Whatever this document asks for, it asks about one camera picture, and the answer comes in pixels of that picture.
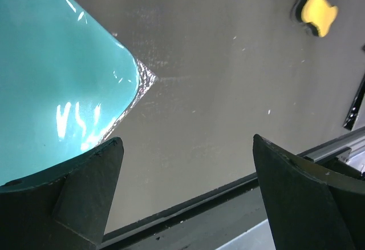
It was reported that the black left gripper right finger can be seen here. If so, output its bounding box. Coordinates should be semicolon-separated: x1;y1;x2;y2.
253;134;364;249

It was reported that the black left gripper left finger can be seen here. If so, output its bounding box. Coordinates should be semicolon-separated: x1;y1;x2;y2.
1;137;124;249

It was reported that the yellow black whiteboard eraser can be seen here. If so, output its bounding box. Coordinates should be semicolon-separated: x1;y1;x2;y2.
291;0;339;38

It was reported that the teal plastic mat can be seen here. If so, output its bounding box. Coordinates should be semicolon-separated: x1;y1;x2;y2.
1;0;140;184

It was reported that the aluminium frame rail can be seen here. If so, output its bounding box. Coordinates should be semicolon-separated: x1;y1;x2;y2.
298;127;364;164

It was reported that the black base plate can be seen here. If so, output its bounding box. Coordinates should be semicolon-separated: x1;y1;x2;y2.
343;77;364;131

